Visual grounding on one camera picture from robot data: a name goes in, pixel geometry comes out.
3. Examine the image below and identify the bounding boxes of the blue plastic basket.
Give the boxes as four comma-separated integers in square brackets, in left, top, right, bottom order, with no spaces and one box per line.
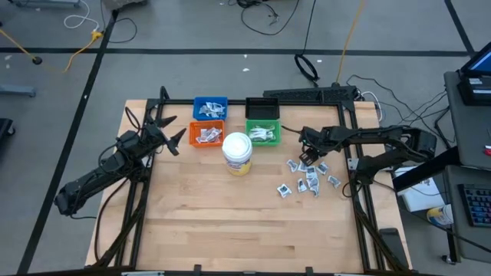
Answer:
[193,96,229,122]

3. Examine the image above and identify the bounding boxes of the black laptop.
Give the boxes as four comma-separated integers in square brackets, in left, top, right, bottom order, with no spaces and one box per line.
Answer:
[456,41,491,107]

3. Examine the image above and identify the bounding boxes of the white floor cable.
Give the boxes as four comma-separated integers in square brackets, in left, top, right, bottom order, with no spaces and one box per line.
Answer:
[63,0,101,31]

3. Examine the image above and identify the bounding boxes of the black backlit keyboard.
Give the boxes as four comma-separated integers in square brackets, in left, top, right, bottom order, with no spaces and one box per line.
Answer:
[457,182,491,228]

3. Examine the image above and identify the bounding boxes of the black looped floor cable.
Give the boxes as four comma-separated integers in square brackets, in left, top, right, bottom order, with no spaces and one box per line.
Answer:
[100,0,138,44]
[236,0,301,37]

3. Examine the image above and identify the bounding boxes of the black perforated cable tray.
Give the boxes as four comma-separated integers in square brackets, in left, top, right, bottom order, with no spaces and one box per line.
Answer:
[262,85,358,105]

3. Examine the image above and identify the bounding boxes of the orange plastic basket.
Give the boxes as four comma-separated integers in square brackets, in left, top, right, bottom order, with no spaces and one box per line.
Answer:
[189,120,226,148]

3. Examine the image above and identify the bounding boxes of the yellow extension cord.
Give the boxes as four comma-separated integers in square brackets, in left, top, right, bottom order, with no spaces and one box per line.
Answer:
[63,30,104,74]

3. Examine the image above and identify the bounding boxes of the black plastic basket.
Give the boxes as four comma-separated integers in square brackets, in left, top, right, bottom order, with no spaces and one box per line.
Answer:
[245,97,281,121]

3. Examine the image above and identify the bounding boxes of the grey side table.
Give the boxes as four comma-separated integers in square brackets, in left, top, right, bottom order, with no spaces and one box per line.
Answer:
[443,71,491,170]

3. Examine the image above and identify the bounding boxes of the black hanging coiled cable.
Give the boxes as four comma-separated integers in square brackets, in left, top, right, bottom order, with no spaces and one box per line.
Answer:
[293,0,321,84]

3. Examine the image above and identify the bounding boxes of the small wipes canister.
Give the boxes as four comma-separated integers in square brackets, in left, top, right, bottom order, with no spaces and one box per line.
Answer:
[426,203,456,227]

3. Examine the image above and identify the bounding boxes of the black table leg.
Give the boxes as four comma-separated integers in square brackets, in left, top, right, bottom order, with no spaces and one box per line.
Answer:
[391,147,461,192]

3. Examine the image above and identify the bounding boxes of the wooden desk grey legs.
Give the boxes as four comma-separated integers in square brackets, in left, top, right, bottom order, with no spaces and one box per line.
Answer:
[7,0,81,9]

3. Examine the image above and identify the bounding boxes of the yellow hanging cable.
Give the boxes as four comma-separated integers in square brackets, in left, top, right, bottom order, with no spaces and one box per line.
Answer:
[0,28,43,65]
[335,0,365,84]

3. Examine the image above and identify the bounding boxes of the black aluminium table frame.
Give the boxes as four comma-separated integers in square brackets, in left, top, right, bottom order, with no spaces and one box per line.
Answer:
[91,86,411,276]

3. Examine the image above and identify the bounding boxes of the green plastic basket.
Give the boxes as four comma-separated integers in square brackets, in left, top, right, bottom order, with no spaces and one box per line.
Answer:
[245,120,282,147]

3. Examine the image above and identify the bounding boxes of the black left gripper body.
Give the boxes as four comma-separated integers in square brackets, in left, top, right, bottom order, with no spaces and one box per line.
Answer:
[143,120,172,149]

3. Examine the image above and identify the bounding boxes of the Lysol wipes canister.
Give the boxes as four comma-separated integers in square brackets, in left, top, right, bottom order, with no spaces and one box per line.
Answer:
[222,132,254,177]

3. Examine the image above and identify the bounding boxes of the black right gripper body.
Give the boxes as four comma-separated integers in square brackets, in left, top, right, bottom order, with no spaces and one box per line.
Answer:
[300,126,331,153]

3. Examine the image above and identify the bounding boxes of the black flat panel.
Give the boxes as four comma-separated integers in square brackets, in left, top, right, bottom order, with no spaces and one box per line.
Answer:
[378,227,410,271]

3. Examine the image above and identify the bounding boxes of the black chair base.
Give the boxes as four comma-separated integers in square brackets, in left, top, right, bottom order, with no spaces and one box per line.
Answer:
[0,117,16,162]

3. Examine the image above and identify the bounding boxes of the grey desk foot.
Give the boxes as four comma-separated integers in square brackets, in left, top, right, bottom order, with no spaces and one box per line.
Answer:
[0,84,38,98]

